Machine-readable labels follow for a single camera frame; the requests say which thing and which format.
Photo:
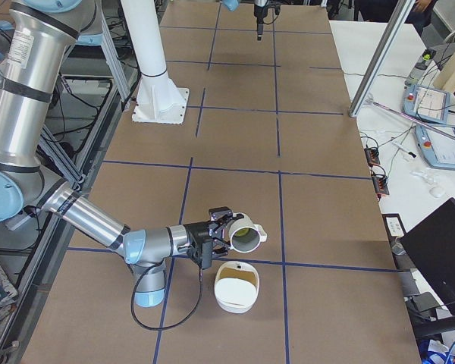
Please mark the white pedestal column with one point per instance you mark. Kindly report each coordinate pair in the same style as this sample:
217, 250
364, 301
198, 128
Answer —
158, 99

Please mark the teach pendant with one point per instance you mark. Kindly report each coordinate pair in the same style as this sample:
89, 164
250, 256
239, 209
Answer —
437, 149
428, 104

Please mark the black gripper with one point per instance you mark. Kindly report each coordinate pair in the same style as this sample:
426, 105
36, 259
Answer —
260, 15
198, 233

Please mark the white label card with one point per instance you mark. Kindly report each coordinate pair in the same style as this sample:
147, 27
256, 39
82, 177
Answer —
394, 225

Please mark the lower orange circuit board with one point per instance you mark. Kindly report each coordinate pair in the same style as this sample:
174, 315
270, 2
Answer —
380, 184

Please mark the orange circuit board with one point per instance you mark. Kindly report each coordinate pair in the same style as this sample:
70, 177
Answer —
380, 184
372, 156

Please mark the upper teach pendant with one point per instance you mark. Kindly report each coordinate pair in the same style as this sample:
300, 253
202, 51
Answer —
428, 104

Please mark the upper orange circuit board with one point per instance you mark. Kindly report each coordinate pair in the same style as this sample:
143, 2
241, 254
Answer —
372, 156

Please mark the white plastic bowl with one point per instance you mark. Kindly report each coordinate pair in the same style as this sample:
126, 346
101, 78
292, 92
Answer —
236, 286

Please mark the aluminium frame post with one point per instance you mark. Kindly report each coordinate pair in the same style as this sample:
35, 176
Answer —
396, 21

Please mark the yellow lemon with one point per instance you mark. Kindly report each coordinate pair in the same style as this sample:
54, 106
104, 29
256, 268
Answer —
242, 232

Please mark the white ceramic mug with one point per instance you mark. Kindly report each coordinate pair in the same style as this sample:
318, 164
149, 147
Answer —
251, 241

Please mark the black laptop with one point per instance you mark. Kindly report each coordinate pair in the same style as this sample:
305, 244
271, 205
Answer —
431, 247

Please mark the lower teach pendant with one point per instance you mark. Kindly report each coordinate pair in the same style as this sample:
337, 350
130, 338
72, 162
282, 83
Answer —
437, 149

